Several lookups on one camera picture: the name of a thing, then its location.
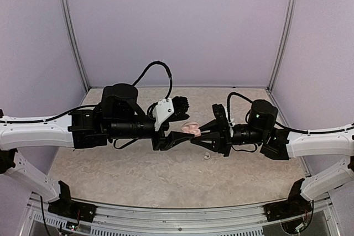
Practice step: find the white earbud right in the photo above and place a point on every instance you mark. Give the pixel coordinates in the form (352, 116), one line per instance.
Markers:
(207, 156)

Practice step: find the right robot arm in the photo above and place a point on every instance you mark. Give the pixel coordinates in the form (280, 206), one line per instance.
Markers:
(278, 142)

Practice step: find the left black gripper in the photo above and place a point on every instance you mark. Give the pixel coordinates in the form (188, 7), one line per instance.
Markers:
(175, 137)

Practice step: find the pink earbud charging case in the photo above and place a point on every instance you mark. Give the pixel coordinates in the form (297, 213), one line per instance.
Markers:
(191, 128)

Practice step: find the right aluminium frame post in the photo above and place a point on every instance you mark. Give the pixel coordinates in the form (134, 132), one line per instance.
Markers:
(282, 44)

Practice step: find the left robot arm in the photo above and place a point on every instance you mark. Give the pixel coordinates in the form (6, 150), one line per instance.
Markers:
(117, 116)

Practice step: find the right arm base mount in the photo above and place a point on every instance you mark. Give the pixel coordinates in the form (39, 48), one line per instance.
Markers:
(294, 205)

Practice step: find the left aluminium frame post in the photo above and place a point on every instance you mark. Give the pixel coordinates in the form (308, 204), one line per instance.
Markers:
(74, 45)

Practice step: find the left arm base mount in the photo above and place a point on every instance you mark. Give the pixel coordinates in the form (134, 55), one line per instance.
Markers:
(65, 206)

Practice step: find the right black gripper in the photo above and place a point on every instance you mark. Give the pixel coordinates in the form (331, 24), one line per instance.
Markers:
(222, 141)

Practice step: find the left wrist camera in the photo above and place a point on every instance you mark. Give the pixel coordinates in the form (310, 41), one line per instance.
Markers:
(162, 111)

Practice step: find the aluminium frame post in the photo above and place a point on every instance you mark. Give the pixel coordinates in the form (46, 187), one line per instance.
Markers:
(282, 44)
(74, 45)

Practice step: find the front aluminium rail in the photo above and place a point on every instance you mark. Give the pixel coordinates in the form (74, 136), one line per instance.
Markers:
(115, 219)

